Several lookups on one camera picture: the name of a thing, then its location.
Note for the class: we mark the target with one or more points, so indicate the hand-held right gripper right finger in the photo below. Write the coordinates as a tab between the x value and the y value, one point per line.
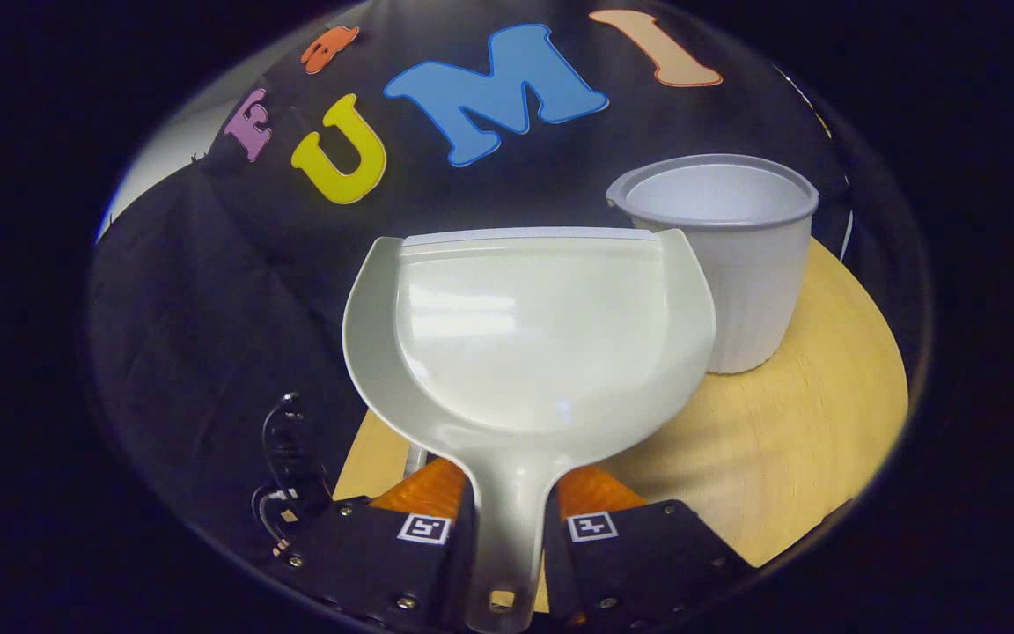
560	572

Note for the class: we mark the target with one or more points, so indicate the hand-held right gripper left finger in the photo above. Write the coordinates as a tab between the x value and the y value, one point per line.
459	572

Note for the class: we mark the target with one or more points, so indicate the white dustpan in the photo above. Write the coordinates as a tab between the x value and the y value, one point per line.
542	335

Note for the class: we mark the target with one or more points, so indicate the white garbage bin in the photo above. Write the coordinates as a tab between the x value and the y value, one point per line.
753	291

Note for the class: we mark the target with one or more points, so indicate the wooden desktop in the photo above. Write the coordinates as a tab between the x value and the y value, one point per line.
780	440

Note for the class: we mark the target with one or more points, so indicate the black backdrop cloth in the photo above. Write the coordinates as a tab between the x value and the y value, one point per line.
208	308

